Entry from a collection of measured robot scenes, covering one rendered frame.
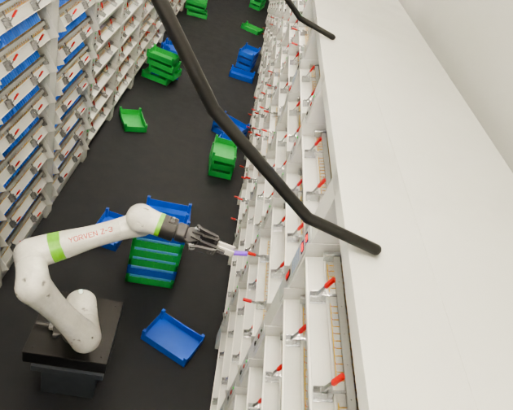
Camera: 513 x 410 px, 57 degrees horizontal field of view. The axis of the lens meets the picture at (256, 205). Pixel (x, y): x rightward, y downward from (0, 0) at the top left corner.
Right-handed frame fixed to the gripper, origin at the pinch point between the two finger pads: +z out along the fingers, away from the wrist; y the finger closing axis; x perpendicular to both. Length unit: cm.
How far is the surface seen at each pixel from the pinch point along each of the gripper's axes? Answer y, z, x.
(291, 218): 4.5, 17.6, -22.6
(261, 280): 5.1, 20.6, 15.5
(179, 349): 21, 5, 111
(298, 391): -65, 24, -28
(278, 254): 3.3, 20.2, -4.1
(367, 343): -79, 18, -71
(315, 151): 20, 17, -44
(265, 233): 32.9, 18.7, 15.0
